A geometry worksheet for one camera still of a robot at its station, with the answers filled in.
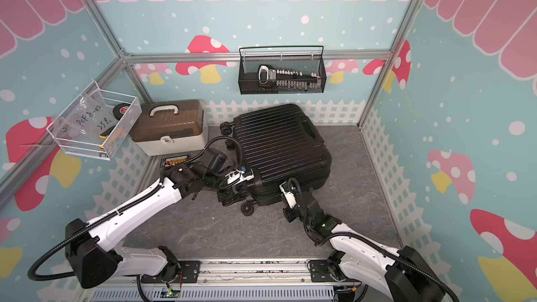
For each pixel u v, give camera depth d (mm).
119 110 794
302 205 603
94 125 694
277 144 851
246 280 738
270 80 872
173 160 1030
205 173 578
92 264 391
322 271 740
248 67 948
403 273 414
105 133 649
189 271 745
